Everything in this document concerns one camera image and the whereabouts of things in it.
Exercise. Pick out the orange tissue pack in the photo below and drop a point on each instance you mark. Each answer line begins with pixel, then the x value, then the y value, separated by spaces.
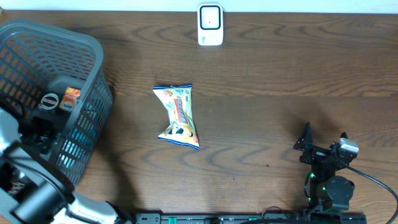
pixel 69 99

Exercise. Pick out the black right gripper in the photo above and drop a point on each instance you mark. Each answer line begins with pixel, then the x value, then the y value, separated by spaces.
pixel 316 152

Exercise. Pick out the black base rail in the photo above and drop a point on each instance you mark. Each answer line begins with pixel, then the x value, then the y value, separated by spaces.
pixel 156 218

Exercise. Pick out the yellow snack bag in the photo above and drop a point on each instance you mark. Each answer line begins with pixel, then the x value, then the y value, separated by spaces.
pixel 177 100

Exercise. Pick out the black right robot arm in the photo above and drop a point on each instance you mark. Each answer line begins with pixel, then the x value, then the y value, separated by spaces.
pixel 326 191

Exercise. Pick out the green round-logo box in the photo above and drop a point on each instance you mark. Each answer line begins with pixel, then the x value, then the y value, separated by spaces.
pixel 48 102

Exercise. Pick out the white barcode scanner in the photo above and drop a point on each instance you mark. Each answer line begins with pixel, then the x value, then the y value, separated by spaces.
pixel 210 24

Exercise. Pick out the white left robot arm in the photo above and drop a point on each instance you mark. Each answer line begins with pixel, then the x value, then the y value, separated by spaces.
pixel 34 191

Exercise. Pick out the grey plastic shopping basket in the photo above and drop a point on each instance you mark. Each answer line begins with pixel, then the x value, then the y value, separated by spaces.
pixel 37 59

